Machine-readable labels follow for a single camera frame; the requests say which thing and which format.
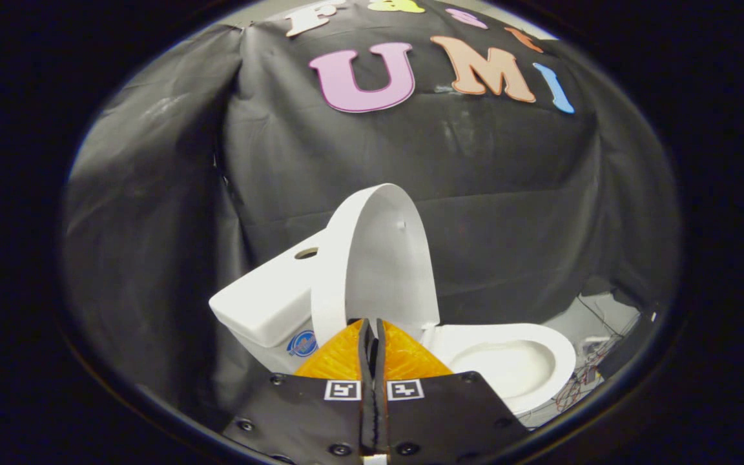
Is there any black backdrop cloth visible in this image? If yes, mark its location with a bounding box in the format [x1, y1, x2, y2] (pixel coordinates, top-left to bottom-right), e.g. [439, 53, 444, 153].
[62, 0, 681, 428]

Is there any white toilet tank cover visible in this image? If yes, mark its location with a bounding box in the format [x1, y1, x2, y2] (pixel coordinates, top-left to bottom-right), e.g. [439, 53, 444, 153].
[209, 229, 329, 349]

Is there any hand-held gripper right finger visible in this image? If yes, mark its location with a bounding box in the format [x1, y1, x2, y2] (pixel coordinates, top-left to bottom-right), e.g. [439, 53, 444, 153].
[375, 318, 532, 463]

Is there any tangle of black cables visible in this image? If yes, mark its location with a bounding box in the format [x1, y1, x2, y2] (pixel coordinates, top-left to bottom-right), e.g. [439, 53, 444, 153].
[575, 294, 645, 388]

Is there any white toilet lid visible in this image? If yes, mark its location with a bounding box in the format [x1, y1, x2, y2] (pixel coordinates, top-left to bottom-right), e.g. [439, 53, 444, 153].
[311, 183, 441, 346]

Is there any white toilet body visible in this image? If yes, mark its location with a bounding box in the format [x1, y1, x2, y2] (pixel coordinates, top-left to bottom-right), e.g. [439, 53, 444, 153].
[209, 229, 577, 418]

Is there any red wire tangle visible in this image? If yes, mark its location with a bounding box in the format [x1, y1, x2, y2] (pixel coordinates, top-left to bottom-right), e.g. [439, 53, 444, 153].
[554, 363, 600, 413]

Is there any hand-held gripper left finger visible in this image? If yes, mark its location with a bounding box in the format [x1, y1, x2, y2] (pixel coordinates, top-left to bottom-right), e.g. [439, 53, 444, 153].
[222, 318, 377, 463]

